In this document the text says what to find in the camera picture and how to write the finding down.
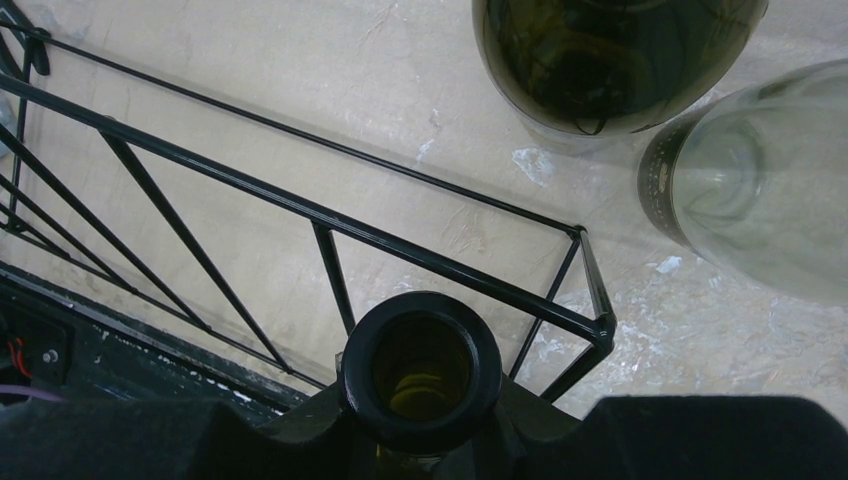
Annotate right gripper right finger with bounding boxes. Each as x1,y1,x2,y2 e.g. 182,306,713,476
500,379,847,479

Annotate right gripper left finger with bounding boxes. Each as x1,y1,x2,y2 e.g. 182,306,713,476
1,399,358,479

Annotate black wire wine rack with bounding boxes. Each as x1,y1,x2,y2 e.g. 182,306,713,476
0,0,617,404

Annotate clear bottle black label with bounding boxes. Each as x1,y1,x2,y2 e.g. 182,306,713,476
636,59,847,306

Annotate dark green wine bottle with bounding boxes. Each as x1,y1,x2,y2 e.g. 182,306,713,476
337,291,502,479

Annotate green bottle white label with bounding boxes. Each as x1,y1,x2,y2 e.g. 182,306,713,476
471,0,768,151

